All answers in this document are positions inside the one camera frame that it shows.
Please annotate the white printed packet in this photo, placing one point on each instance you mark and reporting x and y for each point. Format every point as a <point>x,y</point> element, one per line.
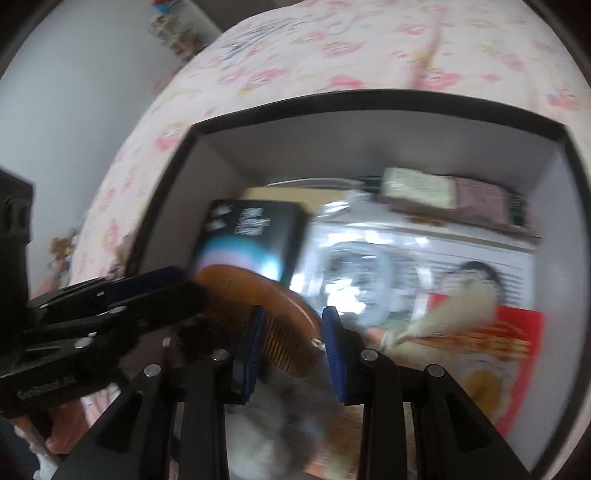
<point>461,247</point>

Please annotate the cream fluffy brush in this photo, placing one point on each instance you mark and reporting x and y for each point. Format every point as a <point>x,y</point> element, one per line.
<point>461,314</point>

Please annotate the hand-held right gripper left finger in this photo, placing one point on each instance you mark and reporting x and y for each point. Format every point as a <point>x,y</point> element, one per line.
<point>251,350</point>

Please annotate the brown wooden comb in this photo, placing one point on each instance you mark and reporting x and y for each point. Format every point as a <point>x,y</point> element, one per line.
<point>277,300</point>

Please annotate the white shelf rack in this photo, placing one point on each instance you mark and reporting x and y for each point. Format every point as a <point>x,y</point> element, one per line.
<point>178,32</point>

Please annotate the grey fluffy pom-pom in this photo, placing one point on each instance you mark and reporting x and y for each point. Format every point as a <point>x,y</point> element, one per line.
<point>281,424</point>

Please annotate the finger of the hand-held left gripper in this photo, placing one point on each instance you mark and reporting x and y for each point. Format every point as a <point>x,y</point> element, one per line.
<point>147,281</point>
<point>161,307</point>

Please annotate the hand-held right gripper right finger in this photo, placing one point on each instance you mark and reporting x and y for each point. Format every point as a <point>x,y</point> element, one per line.
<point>332,355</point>

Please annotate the person's left hand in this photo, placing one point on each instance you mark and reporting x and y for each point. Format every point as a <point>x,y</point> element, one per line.
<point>69,424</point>

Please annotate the black box with rainbow arc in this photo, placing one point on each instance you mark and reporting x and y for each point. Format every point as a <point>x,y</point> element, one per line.
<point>254,230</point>

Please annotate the red printed packet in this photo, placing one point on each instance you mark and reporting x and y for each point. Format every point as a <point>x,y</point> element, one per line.
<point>508,332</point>

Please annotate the pink printed blanket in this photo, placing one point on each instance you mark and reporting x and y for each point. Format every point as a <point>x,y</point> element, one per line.
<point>323,46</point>

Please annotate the dark cardboard box container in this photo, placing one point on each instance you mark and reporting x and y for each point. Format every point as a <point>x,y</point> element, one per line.
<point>369,143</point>

